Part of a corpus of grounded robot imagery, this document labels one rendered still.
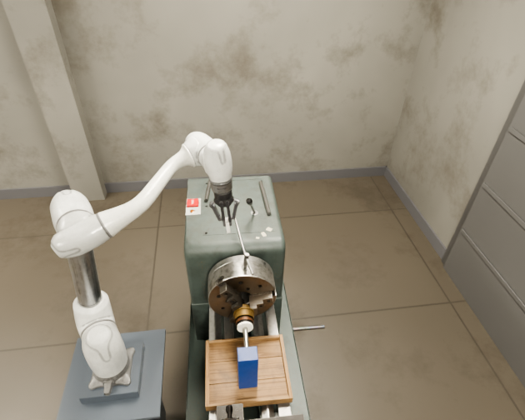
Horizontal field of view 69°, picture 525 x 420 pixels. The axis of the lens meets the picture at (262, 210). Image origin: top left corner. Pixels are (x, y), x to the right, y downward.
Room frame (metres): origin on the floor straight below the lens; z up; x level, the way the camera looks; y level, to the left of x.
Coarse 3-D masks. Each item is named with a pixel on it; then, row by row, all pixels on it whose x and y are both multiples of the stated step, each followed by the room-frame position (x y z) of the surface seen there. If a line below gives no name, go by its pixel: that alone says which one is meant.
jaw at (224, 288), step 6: (222, 282) 1.08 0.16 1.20; (222, 288) 1.06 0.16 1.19; (228, 288) 1.06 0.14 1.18; (222, 294) 1.04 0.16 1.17; (228, 294) 1.04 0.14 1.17; (234, 294) 1.06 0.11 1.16; (240, 294) 1.08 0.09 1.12; (228, 300) 1.03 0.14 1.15; (234, 300) 1.03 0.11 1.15; (240, 300) 1.05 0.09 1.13; (234, 306) 1.01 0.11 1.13; (240, 306) 1.01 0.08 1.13
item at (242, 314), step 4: (244, 304) 1.04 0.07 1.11; (240, 308) 1.01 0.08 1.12; (244, 308) 1.01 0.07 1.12; (248, 308) 1.01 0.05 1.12; (236, 312) 1.00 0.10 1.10; (240, 312) 0.99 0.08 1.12; (244, 312) 0.99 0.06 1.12; (248, 312) 0.99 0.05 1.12; (252, 312) 1.01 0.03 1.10; (236, 316) 0.98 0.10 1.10; (240, 316) 0.98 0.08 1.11; (244, 316) 0.97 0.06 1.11; (248, 316) 0.98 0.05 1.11; (252, 316) 0.99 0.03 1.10; (236, 320) 0.97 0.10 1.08; (240, 320) 0.95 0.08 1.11; (244, 320) 0.95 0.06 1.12; (248, 320) 0.95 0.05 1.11; (252, 320) 0.97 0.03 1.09; (236, 324) 0.95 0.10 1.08; (252, 324) 0.95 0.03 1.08
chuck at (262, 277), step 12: (228, 264) 1.16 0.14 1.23; (240, 264) 1.16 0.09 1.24; (252, 264) 1.17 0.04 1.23; (216, 276) 1.13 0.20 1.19; (228, 276) 1.10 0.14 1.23; (240, 276) 1.09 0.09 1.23; (252, 276) 1.10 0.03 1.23; (264, 276) 1.12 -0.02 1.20; (216, 288) 1.08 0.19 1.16; (240, 288) 1.09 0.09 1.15; (252, 288) 1.10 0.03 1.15; (264, 288) 1.10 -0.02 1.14; (216, 300) 1.08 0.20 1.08; (228, 312) 1.08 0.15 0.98
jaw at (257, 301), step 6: (252, 294) 1.10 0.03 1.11; (258, 294) 1.09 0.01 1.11; (264, 294) 1.09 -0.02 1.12; (270, 294) 1.09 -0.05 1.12; (252, 300) 1.06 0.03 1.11; (258, 300) 1.06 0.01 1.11; (264, 300) 1.06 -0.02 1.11; (270, 300) 1.07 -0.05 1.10; (252, 306) 1.03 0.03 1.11; (258, 306) 1.04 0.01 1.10
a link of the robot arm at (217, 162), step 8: (208, 144) 1.24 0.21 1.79; (216, 144) 1.24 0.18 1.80; (224, 144) 1.25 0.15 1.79; (200, 152) 1.29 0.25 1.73; (208, 152) 1.22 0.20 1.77; (216, 152) 1.21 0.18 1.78; (224, 152) 1.22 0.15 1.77; (200, 160) 1.27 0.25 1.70; (208, 160) 1.21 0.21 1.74; (216, 160) 1.20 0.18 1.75; (224, 160) 1.22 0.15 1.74; (208, 168) 1.21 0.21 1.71; (216, 168) 1.20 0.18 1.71; (224, 168) 1.21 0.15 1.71; (208, 176) 1.23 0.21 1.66; (216, 176) 1.20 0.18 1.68; (224, 176) 1.21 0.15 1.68
